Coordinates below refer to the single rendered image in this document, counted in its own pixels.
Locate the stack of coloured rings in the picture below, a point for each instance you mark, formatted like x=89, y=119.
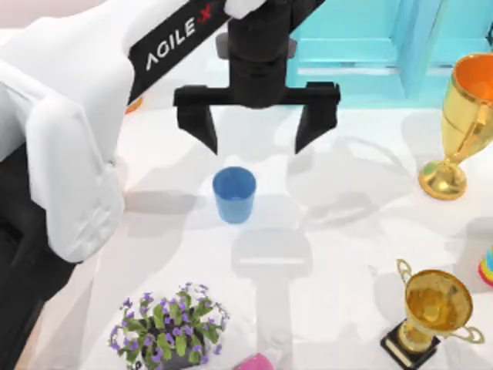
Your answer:
x=487, y=268

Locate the blue cup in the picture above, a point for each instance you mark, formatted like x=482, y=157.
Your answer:
x=234, y=196

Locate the pink object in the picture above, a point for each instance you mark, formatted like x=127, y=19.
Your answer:
x=256, y=363

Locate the gold trophy with orange inside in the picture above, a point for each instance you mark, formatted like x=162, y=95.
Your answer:
x=462, y=115

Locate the potted plant with purple flowers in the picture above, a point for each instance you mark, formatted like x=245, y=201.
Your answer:
x=173, y=331

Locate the gold trophy with black base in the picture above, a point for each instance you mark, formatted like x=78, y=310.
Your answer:
x=431, y=308

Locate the orange object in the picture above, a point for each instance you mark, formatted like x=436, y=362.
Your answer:
x=135, y=106

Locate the light blue rack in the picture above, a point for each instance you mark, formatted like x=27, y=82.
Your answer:
x=346, y=42

